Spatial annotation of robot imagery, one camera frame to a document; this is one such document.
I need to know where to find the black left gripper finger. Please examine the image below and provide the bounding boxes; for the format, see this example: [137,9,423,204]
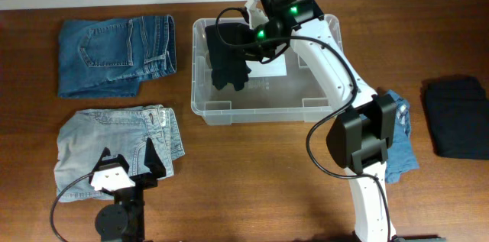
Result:
[144,138,167,179]
[92,147,129,173]

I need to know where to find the small black garment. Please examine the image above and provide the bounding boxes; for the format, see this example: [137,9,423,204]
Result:
[205,22,251,91]

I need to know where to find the blue denim shirt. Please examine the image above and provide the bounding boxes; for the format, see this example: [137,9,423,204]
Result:
[385,90,419,183]

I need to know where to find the large black garment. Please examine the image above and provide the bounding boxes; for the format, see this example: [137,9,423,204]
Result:
[424,76,488,160]

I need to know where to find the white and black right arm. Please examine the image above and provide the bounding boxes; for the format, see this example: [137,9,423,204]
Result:
[254,0,396,241]

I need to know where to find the white label in bin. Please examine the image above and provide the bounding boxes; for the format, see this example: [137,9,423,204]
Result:
[246,55,287,78]

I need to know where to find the light blue folded jeans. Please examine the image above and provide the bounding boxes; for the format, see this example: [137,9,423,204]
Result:
[54,105,185,192]

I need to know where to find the clear plastic storage bin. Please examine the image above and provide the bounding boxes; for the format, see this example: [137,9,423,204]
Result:
[191,18,333,125]

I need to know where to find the dark blue folded jeans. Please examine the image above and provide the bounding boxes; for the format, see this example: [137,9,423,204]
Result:
[57,15,177,98]

